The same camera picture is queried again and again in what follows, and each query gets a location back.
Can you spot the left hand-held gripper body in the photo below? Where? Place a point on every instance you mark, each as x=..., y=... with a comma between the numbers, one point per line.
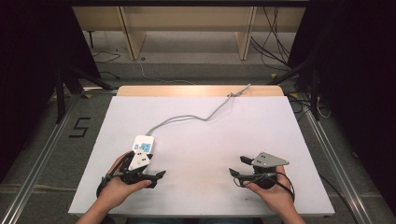
x=140, y=161

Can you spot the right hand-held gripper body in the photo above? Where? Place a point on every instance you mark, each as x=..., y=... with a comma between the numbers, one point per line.
x=268, y=160

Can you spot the white power strip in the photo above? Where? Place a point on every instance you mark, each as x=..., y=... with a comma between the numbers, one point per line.
x=144, y=142

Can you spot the person's right hand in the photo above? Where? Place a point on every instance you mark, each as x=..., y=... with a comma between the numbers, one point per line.
x=275, y=196

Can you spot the person's left hand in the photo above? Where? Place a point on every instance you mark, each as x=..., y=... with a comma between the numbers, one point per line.
x=116, y=191

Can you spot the white table mat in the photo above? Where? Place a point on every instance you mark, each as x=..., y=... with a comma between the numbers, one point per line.
x=202, y=149

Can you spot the black metal stand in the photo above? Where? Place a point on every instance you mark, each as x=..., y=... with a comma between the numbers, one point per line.
x=59, y=96
x=315, y=93

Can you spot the black curtain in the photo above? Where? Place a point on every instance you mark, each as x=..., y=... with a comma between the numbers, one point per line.
x=358, y=77
x=28, y=62

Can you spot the light wooden shelf unit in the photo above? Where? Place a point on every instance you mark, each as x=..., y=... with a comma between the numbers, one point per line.
x=186, y=18

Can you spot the aluminium floor rail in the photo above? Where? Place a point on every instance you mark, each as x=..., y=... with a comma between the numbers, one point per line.
x=337, y=168
x=37, y=161

